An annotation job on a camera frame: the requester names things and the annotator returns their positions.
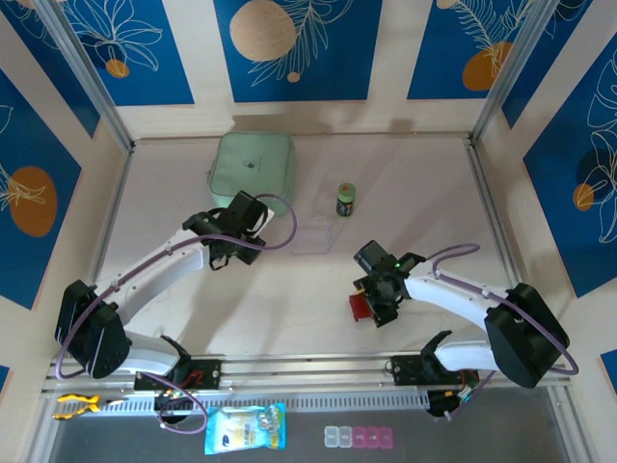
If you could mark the red card holder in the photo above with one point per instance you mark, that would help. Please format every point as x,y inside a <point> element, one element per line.
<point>359,308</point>

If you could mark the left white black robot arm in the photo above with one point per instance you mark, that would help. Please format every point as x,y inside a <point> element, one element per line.
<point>159,270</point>

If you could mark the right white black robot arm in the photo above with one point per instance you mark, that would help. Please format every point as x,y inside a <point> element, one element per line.
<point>448,294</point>

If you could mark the clear acrylic card tray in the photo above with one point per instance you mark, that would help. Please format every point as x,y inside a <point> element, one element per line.
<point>313,236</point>

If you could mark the mint green zip pouch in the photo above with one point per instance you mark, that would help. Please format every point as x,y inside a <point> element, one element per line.
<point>253,164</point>

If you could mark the small green-lid dark bottle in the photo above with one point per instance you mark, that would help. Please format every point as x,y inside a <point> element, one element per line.
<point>345,200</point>

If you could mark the grey metal panel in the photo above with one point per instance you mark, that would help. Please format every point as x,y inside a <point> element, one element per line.
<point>434,434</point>

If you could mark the blue white snack packet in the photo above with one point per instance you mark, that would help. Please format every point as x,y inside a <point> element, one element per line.
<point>243,429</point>

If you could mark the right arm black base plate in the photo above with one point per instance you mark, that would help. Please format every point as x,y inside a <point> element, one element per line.
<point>407,369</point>

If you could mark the aluminium mounting rail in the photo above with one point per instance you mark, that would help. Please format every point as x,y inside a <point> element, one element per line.
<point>308,369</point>

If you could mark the aluminium side rail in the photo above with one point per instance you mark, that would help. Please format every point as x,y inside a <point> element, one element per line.
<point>491,217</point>
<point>108,231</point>

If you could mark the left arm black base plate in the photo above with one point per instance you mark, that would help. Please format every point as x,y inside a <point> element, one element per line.
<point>209,373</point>

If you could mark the aluminium frame post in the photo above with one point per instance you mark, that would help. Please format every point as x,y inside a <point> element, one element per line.
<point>82,67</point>
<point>511,62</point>

